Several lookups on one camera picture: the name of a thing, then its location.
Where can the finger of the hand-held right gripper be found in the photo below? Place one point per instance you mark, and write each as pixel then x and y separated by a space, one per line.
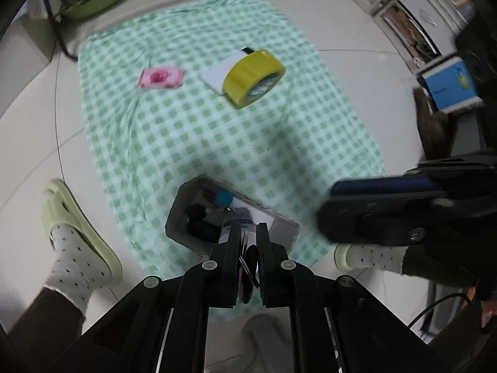
pixel 384 185
pixel 365 221

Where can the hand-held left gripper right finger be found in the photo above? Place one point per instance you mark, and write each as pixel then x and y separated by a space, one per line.
pixel 263 248

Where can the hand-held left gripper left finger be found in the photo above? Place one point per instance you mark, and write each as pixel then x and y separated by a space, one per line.
pixel 234 248

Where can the cardboard box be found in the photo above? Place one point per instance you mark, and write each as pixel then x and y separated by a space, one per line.
pixel 182 209

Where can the grey white small item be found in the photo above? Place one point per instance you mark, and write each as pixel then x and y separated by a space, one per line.
pixel 238 217

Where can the dotted white sock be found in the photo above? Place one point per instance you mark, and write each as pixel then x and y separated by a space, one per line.
pixel 374 258
pixel 73 268

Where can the black boxy item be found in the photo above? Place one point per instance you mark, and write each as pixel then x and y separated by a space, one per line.
pixel 200 223

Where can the blue round cap item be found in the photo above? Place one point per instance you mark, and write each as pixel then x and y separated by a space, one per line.
pixel 223 198

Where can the small red item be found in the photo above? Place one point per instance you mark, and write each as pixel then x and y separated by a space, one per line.
pixel 207 194

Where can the dark trouser leg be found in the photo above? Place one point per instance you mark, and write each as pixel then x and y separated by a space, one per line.
pixel 46 326
pixel 442 268

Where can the brown furry thing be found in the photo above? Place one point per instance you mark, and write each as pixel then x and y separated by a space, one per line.
pixel 433 128

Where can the blue and white box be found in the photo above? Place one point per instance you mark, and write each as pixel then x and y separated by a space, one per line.
pixel 450 83

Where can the green checked cloth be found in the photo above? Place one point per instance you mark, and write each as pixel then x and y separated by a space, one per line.
pixel 186 132

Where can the yellow tape roll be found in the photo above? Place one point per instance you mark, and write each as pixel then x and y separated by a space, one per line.
pixel 252 79

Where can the white shelf unit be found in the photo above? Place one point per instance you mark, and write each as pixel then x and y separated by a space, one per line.
pixel 411 11

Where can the white flat card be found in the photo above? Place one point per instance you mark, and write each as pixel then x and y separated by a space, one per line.
pixel 217 74

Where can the pink rose card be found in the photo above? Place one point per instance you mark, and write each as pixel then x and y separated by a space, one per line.
pixel 161 77

